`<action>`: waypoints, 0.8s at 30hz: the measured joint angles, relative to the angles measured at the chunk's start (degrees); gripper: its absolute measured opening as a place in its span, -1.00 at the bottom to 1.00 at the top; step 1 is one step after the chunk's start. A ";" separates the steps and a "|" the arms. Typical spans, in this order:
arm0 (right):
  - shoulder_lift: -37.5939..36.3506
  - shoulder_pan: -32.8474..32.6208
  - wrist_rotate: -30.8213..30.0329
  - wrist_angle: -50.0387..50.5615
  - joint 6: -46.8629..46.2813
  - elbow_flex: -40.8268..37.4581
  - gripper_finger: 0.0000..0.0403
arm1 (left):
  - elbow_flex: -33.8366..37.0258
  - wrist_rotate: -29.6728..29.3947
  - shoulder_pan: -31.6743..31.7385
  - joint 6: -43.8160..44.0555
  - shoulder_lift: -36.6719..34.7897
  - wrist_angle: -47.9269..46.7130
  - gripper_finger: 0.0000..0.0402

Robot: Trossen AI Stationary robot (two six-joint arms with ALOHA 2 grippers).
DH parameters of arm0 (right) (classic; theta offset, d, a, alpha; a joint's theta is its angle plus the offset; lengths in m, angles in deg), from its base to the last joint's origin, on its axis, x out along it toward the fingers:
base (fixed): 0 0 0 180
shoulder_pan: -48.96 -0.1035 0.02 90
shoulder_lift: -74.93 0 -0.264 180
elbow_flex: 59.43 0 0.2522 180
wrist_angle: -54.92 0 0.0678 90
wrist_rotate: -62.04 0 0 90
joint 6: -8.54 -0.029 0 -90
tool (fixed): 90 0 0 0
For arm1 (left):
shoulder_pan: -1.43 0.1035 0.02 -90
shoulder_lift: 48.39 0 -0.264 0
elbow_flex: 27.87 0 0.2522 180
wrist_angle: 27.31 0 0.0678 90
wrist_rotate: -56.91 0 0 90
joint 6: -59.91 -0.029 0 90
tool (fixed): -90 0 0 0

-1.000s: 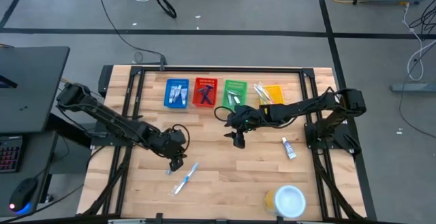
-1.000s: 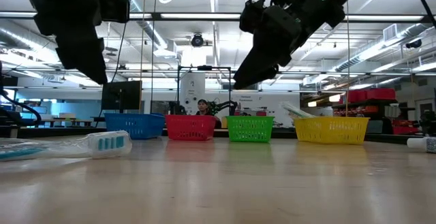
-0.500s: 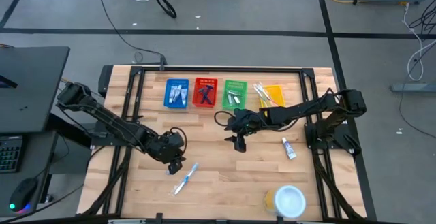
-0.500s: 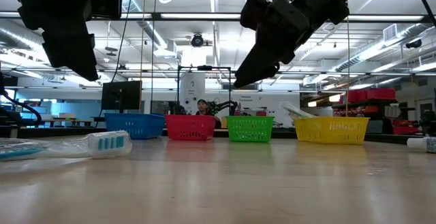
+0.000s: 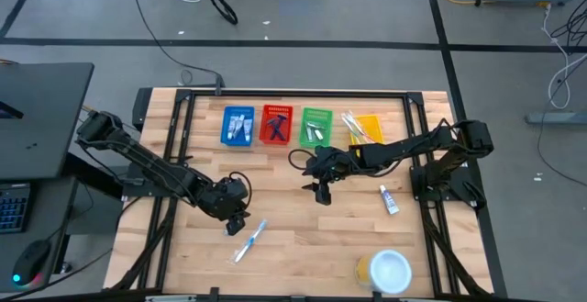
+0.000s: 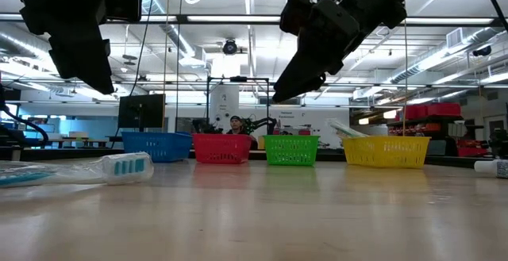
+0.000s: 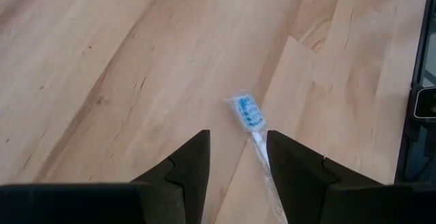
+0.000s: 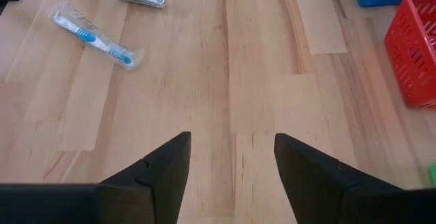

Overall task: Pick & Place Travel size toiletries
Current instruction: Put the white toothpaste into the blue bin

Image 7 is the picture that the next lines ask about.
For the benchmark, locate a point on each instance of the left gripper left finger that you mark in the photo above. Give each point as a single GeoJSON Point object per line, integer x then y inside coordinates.
{"type": "Point", "coordinates": [187, 183]}

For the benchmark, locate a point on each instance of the black metal table frame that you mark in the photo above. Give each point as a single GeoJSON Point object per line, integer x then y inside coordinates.
{"type": "Point", "coordinates": [408, 142]}

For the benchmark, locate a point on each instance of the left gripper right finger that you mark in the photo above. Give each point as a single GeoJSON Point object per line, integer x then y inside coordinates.
{"type": "Point", "coordinates": [299, 183]}

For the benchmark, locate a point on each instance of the blue toothbrush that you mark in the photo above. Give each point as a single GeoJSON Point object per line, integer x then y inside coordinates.
{"type": "Point", "coordinates": [247, 113]}

